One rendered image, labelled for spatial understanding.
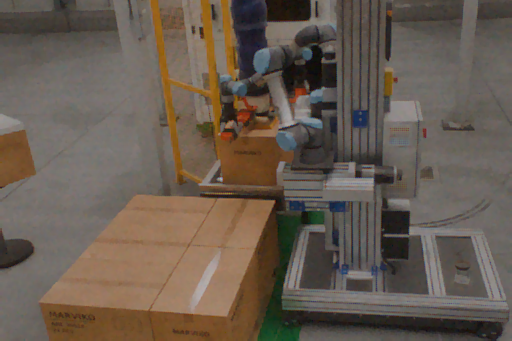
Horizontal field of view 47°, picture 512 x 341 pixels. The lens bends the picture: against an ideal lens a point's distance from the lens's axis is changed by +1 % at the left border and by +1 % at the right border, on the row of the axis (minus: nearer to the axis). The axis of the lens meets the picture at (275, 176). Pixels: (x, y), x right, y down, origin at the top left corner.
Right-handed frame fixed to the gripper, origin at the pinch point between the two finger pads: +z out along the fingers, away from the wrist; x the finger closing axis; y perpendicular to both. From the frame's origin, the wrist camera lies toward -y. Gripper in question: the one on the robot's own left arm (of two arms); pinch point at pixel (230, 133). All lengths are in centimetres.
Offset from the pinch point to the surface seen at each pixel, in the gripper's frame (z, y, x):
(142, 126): 33, 89, 106
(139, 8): -59, 87, 92
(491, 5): 84, 913, -226
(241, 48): -39, 51, 5
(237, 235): 54, -29, -9
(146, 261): 54, -63, 34
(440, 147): 107, 251, -131
